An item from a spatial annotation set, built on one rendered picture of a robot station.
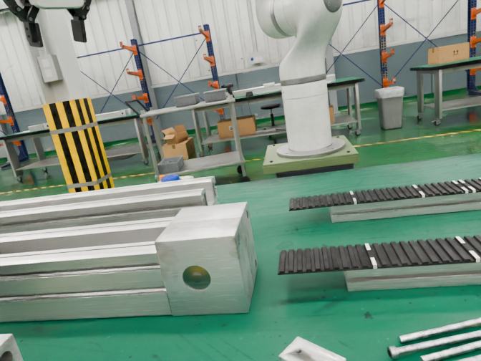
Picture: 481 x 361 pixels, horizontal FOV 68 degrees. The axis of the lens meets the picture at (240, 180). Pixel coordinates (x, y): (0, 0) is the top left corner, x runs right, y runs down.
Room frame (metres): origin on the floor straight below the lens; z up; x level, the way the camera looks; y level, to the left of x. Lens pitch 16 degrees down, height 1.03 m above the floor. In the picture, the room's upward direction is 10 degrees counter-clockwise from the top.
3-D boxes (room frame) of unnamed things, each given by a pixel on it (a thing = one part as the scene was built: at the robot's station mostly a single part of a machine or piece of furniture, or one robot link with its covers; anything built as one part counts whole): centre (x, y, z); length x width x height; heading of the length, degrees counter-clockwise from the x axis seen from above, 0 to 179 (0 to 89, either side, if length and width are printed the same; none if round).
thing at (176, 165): (3.67, 0.43, 0.50); 1.03 x 0.55 x 1.01; 92
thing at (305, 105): (0.97, -0.21, 0.90); 0.19 x 0.19 x 0.18
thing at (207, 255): (0.41, 0.05, 0.83); 0.12 x 0.09 x 0.10; 169
